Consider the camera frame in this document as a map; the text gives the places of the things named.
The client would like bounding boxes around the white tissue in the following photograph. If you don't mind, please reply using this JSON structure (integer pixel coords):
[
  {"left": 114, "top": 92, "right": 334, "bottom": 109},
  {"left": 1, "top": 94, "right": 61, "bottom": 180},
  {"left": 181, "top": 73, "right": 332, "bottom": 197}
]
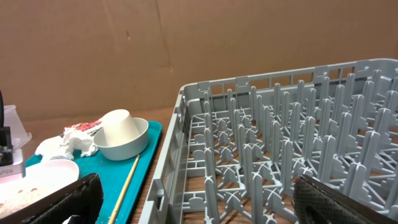
[{"left": 35, "top": 128, "right": 98, "bottom": 161}]

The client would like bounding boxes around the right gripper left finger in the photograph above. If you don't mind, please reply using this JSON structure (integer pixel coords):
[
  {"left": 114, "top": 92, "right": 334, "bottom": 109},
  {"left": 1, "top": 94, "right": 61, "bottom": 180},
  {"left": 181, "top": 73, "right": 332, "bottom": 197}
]
[{"left": 1, "top": 173, "right": 104, "bottom": 224}]

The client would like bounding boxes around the large white plate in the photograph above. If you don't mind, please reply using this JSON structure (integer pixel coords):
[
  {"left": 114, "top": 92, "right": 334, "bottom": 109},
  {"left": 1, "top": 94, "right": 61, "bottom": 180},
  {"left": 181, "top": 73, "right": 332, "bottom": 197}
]
[{"left": 1, "top": 159, "right": 80, "bottom": 218}]

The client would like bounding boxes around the grey dishwasher rack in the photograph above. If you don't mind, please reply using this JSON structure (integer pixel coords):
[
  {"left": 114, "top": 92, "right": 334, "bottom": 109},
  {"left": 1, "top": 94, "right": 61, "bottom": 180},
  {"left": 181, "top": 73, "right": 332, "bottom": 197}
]
[{"left": 139, "top": 58, "right": 397, "bottom": 223}]

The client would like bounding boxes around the teal serving tray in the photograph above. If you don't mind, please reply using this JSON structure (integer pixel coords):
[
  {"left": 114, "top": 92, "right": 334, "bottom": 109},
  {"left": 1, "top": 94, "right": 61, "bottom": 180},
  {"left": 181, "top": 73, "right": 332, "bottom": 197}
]
[{"left": 24, "top": 120, "right": 163, "bottom": 224}]

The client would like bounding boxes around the white paper cup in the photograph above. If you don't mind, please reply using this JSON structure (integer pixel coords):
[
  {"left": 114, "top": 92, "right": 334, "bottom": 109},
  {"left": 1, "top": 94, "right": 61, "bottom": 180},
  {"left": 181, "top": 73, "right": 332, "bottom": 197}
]
[{"left": 102, "top": 109, "right": 139, "bottom": 147}]

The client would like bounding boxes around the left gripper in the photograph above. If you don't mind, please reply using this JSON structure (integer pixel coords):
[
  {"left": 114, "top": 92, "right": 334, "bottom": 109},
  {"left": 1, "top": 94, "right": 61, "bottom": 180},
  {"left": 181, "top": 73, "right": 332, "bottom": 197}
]
[{"left": 1, "top": 95, "right": 25, "bottom": 184}]

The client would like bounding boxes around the red snack wrapper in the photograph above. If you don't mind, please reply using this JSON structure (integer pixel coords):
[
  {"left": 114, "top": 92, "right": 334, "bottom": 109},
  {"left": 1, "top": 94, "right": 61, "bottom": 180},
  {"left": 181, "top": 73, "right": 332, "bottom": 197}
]
[{"left": 63, "top": 119, "right": 102, "bottom": 136}]

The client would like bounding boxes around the clear plastic bin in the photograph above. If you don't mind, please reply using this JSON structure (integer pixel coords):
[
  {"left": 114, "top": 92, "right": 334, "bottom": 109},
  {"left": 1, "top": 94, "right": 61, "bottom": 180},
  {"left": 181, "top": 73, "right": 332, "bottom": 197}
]
[{"left": 4, "top": 105, "right": 32, "bottom": 149}]

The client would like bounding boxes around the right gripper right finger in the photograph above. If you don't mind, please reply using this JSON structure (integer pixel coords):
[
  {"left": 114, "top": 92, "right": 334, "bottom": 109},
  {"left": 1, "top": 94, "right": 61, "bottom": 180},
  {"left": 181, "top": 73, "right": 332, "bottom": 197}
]
[{"left": 293, "top": 175, "right": 397, "bottom": 224}]

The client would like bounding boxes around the grey bowl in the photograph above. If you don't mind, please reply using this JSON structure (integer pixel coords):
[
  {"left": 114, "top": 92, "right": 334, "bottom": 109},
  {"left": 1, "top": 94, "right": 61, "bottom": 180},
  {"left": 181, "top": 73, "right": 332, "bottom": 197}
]
[{"left": 93, "top": 118, "right": 149, "bottom": 161}]

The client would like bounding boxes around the wooden chopstick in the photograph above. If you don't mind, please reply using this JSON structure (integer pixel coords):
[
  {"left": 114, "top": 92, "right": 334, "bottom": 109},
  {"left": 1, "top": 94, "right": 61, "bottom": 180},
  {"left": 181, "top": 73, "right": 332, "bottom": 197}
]
[{"left": 108, "top": 154, "right": 140, "bottom": 224}]

